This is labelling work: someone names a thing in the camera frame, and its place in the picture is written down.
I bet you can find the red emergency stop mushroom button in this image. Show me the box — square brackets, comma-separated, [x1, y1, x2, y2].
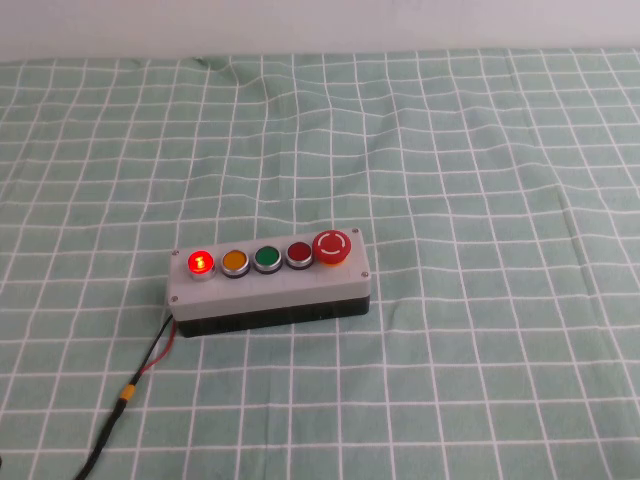
[312, 229, 353, 268]

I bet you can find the flat red push button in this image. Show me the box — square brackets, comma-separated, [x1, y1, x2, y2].
[285, 241, 315, 271]

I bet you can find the green push button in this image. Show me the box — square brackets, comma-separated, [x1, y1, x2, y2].
[253, 244, 282, 275]

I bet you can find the yellow push button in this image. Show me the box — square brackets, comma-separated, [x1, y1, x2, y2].
[221, 249, 251, 278]

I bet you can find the red indicator lamp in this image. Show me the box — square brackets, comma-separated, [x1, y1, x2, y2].
[187, 249, 217, 282]

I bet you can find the green white checked tablecloth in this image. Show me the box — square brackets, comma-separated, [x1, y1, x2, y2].
[0, 47, 640, 480]

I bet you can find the grey black button switch box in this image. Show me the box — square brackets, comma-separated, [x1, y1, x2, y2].
[167, 228, 372, 339]

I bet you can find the red wire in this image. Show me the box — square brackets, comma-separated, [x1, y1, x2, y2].
[135, 319, 178, 379]

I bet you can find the black cable with yellow connector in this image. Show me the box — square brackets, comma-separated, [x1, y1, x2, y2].
[69, 316, 176, 480]

